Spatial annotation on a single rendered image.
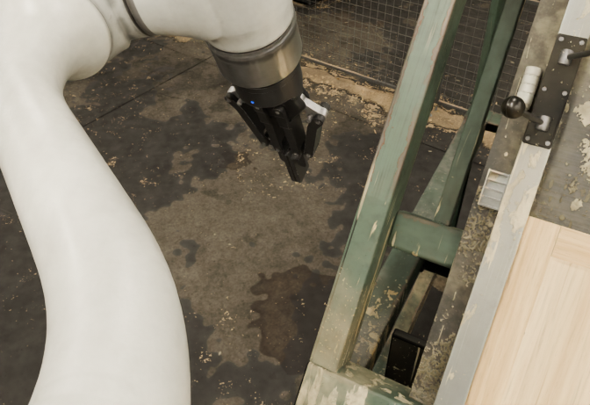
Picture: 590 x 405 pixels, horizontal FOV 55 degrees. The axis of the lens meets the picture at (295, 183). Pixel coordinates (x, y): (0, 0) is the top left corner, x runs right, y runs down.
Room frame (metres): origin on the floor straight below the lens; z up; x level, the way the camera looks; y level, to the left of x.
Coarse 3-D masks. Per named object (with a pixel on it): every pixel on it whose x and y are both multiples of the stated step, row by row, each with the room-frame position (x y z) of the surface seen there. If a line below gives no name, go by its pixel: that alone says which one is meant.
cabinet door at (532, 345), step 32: (544, 224) 0.74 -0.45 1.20; (544, 256) 0.70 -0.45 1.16; (576, 256) 0.69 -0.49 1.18; (512, 288) 0.67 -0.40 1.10; (544, 288) 0.66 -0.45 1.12; (576, 288) 0.65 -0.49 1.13; (512, 320) 0.63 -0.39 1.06; (544, 320) 0.62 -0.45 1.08; (576, 320) 0.61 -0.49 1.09; (512, 352) 0.60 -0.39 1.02; (544, 352) 0.59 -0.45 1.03; (576, 352) 0.57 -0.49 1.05; (480, 384) 0.57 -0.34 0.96; (512, 384) 0.56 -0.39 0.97; (544, 384) 0.55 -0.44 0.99; (576, 384) 0.54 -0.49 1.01
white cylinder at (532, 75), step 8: (528, 72) 0.92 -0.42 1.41; (536, 72) 0.92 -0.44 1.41; (528, 80) 0.91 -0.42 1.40; (536, 80) 0.91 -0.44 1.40; (520, 88) 0.91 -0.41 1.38; (528, 88) 0.90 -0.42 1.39; (536, 88) 0.91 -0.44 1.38; (520, 96) 0.90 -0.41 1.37; (528, 96) 0.89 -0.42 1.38; (528, 104) 0.88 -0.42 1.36
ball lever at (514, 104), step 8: (512, 96) 0.80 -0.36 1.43; (504, 104) 0.79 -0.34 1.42; (512, 104) 0.78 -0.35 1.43; (520, 104) 0.78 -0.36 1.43; (504, 112) 0.79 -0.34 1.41; (512, 112) 0.78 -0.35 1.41; (520, 112) 0.78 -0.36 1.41; (528, 112) 0.81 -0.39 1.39; (536, 120) 0.82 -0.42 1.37; (544, 120) 0.83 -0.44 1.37; (536, 128) 0.83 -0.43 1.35; (544, 128) 0.82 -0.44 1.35
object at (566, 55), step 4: (564, 52) 0.90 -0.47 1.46; (568, 52) 0.90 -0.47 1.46; (572, 52) 0.90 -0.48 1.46; (580, 52) 0.86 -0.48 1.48; (584, 52) 0.85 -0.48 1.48; (588, 52) 0.84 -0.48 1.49; (560, 56) 0.90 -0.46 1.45; (564, 56) 0.89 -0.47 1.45; (568, 56) 0.89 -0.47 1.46; (572, 56) 0.88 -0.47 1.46; (576, 56) 0.87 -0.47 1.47; (580, 56) 0.86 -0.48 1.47; (584, 56) 0.85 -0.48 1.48; (560, 60) 0.89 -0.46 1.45; (564, 60) 0.89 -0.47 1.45; (568, 60) 0.89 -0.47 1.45; (564, 64) 0.89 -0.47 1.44; (568, 64) 0.89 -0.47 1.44
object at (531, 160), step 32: (576, 0) 0.97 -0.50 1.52; (576, 32) 0.93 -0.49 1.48; (544, 160) 0.80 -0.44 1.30; (512, 192) 0.77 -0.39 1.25; (512, 224) 0.74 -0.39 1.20; (512, 256) 0.70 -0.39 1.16; (480, 288) 0.67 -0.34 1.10; (480, 320) 0.63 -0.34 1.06; (480, 352) 0.60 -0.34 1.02; (448, 384) 0.57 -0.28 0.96
